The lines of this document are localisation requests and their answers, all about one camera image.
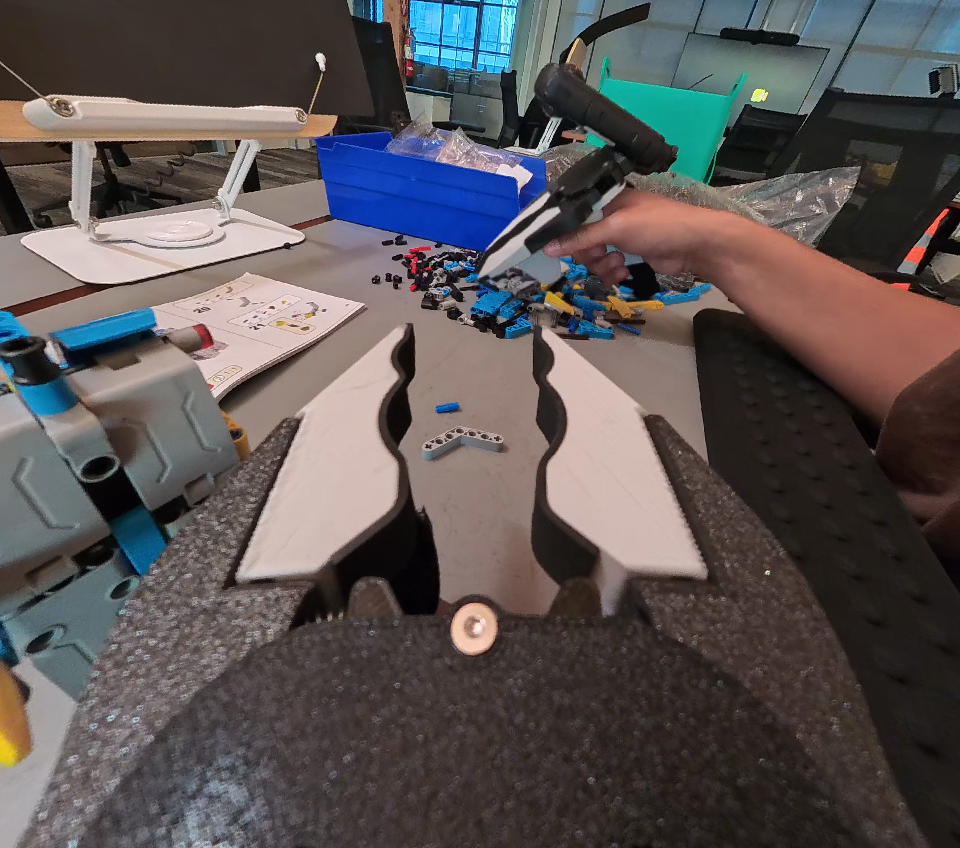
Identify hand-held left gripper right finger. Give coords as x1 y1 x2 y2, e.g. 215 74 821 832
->
528 326 710 618

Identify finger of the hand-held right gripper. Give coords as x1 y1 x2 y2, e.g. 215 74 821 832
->
483 188 580 264
474 188 627 290

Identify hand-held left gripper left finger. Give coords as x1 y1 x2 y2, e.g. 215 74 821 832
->
234 323 440 616

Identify pile of small brick pieces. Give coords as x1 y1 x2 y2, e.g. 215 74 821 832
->
371 236 714 341

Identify grey angled beam piece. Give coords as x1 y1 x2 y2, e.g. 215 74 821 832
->
421 426 505 462

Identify blue grey brick robot model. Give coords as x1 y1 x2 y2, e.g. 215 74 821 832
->
0 308 252 770

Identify person's right forearm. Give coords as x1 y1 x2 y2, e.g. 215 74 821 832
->
705 218 931 429

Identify grey desk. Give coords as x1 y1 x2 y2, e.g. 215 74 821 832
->
0 176 732 848

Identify person's right hand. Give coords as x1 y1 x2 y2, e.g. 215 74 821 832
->
543 191 740 286

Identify clear bags in bin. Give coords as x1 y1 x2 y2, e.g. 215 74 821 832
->
384 116 537 177

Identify teal plastic folder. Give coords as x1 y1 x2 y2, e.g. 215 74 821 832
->
596 56 747 185

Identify blue plastic bin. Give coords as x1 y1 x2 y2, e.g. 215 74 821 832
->
315 129 549 252

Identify open instruction booklet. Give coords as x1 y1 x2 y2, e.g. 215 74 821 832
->
150 272 367 400

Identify whiteboard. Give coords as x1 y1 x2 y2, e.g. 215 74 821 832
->
671 30 830 114

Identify clear plastic bag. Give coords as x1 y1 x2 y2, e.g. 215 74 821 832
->
543 143 862 249

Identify black perforated foam mat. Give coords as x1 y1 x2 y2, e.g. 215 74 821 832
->
693 308 960 848

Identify large paned window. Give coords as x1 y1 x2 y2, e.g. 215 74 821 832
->
408 0 522 72

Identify black mesh chair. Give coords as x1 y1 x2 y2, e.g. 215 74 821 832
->
780 86 960 264

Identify white folding book stand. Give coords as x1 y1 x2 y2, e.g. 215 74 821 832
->
0 53 331 285

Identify brown shirt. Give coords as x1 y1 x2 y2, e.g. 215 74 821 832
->
873 349 960 564

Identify orange traffic cone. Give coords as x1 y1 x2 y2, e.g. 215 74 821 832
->
896 206 950 275

